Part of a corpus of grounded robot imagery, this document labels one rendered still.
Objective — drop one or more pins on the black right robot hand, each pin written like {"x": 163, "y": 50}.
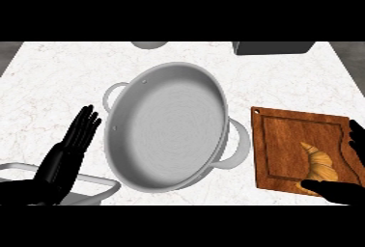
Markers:
{"x": 340, "y": 192}

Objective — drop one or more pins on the white rectangular tray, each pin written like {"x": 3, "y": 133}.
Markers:
{"x": 90, "y": 188}

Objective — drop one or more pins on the golden croissant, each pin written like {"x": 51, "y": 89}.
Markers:
{"x": 320, "y": 164}

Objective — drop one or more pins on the grey metal pot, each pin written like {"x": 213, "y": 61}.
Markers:
{"x": 170, "y": 128}

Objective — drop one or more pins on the dark grey box appliance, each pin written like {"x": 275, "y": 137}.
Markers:
{"x": 274, "y": 47}

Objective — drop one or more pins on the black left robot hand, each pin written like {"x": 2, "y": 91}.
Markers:
{"x": 61, "y": 160}

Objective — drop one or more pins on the grey round object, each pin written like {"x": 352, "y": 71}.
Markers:
{"x": 150, "y": 44}

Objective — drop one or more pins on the brown wooden cutting board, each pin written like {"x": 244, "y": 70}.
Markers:
{"x": 294, "y": 151}

